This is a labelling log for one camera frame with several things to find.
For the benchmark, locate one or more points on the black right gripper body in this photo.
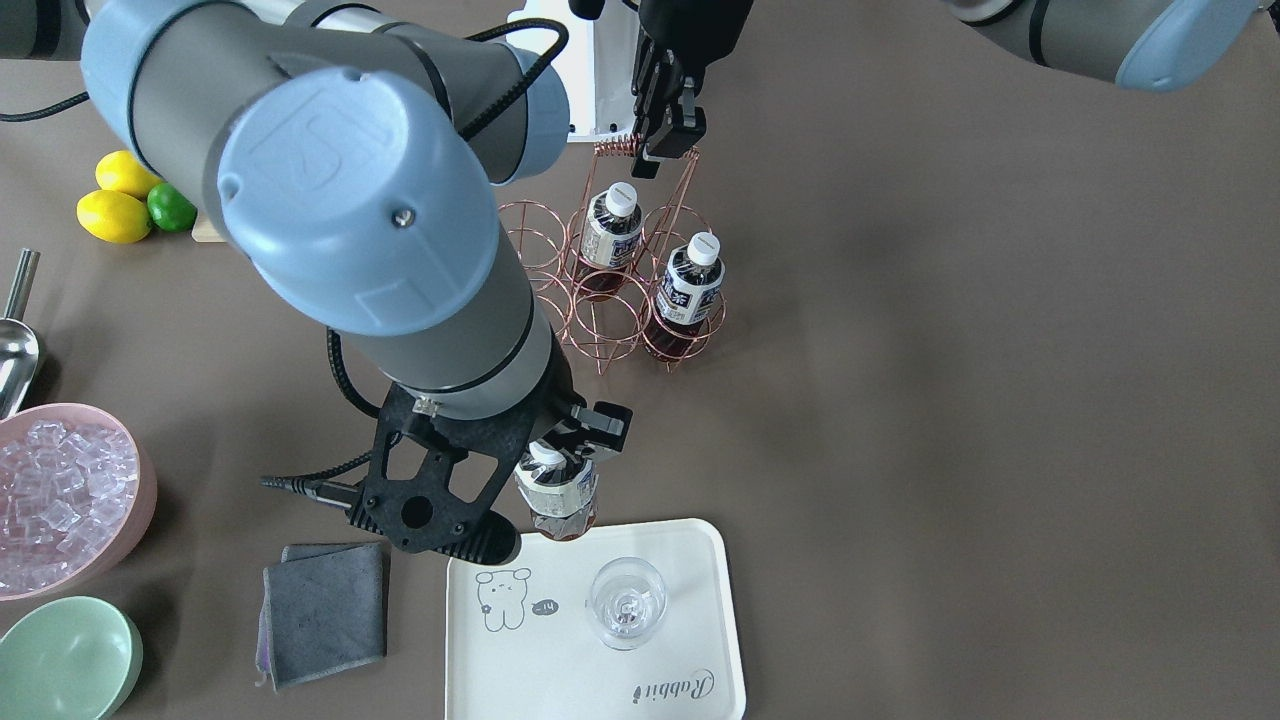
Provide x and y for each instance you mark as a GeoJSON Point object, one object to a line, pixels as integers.
{"type": "Point", "coordinates": [601, 424]}

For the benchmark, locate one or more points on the pink bowl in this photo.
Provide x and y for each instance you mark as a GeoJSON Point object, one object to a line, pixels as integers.
{"type": "Point", "coordinates": [139, 516]}

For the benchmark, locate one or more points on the tea bottle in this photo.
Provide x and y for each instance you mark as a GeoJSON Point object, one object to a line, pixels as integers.
{"type": "Point", "coordinates": [559, 515]}
{"type": "Point", "coordinates": [608, 241]}
{"type": "Point", "coordinates": [686, 295]}

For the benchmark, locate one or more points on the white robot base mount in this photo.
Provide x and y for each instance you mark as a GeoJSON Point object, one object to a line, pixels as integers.
{"type": "Point", "coordinates": [596, 68]}

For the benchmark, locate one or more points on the grey folded cloth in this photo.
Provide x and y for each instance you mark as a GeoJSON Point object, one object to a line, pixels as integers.
{"type": "Point", "coordinates": [324, 611]}

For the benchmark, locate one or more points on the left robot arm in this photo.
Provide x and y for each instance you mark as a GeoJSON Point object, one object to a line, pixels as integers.
{"type": "Point", "coordinates": [1152, 46]}

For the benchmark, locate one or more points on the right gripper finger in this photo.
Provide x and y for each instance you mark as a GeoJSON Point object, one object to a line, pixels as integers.
{"type": "Point", "coordinates": [558, 471]}
{"type": "Point", "coordinates": [598, 433]}

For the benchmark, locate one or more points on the copper wire bottle basket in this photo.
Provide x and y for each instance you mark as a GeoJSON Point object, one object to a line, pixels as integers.
{"type": "Point", "coordinates": [609, 313]}

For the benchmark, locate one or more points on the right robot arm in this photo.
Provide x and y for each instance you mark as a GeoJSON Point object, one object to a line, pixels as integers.
{"type": "Point", "coordinates": [351, 158]}

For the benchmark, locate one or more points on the bamboo cutting board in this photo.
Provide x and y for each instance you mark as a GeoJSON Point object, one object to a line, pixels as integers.
{"type": "Point", "coordinates": [204, 231]}

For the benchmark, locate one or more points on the green lime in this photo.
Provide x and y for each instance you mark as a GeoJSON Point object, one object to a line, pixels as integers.
{"type": "Point", "coordinates": [169, 210]}

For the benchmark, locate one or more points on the steel ice scoop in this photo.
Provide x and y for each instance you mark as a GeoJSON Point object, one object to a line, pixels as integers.
{"type": "Point", "coordinates": [20, 346]}

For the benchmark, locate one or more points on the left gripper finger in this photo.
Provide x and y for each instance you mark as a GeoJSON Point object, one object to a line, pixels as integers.
{"type": "Point", "coordinates": [651, 71]}
{"type": "Point", "coordinates": [668, 130]}

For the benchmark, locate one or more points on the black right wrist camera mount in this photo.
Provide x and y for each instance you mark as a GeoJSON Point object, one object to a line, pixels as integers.
{"type": "Point", "coordinates": [421, 513]}

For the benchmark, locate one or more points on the yellow lemon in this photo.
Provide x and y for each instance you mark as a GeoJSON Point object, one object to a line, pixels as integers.
{"type": "Point", "coordinates": [113, 216]}
{"type": "Point", "coordinates": [119, 171]}

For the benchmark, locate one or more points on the clear ice cubes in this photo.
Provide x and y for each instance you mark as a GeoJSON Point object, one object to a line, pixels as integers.
{"type": "Point", "coordinates": [67, 489]}

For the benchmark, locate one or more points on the clear wine glass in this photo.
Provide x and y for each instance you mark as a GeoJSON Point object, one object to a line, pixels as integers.
{"type": "Point", "coordinates": [627, 603]}

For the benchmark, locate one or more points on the yellow lemon lower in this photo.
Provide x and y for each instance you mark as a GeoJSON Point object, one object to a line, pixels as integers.
{"type": "Point", "coordinates": [113, 216]}

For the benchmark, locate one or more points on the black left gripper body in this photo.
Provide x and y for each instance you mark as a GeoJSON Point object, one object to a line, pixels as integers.
{"type": "Point", "coordinates": [697, 25]}

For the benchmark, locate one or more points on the cream serving tray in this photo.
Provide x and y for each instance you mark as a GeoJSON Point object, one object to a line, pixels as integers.
{"type": "Point", "coordinates": [526, 640]}

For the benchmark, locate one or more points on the yellow lemon upper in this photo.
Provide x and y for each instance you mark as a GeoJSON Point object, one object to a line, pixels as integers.
{"type": "Point", "coordinates": [119, 171]}

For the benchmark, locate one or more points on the green bowl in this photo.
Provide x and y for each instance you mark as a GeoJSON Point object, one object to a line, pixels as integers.
{"type": "Point", "coordinates": [74, 658]}

